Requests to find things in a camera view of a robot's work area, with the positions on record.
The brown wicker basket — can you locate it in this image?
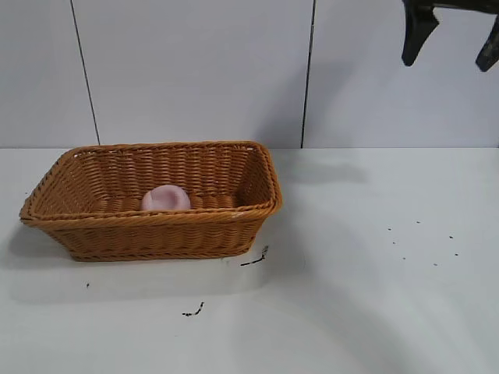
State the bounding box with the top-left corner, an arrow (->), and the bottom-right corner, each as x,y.
19,140 -> 284,263

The pink peach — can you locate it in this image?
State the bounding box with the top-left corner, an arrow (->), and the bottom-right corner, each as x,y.
140,185 -> 193,212

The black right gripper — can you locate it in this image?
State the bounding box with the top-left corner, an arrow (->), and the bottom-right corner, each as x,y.
401,0 -> 499,73

